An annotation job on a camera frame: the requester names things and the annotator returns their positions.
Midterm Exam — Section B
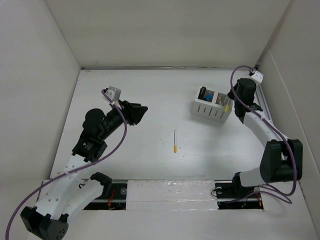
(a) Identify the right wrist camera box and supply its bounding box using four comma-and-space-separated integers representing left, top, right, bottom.
249, 70, 264, 85

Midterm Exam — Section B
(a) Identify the blue cap black highlighter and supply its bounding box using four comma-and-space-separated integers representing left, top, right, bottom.
204, 93, 214, 102

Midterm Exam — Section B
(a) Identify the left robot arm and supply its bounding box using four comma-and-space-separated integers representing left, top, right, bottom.
20, 101, 148, 240

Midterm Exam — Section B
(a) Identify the yellow cap white pen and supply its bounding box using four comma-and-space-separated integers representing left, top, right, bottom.
224, 99, 232, 112
173, 129, 178, 153

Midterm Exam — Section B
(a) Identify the aluminium rail right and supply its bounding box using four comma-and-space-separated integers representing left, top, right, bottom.
249, 68, 273, 123

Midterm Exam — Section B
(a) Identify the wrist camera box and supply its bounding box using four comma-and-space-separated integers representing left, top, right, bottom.
249, 70, 264, 85
101, 86, 122, 103

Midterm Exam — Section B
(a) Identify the yellow cap black highlighter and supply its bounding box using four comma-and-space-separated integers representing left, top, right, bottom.
197, 86, 207, 100

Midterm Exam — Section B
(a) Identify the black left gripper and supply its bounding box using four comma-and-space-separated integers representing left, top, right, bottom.
99, 98, 147, 141

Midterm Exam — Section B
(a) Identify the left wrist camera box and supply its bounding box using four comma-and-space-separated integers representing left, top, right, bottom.
101, 86, 122, 103

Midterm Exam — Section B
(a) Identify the white foam block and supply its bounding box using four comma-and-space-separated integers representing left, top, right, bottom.
126, 179, 218, 212

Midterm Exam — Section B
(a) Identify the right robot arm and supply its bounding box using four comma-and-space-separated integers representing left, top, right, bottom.
227, 78, 303, 197

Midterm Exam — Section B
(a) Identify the white pen holder box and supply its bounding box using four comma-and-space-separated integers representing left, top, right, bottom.
191, 86, 234, 124

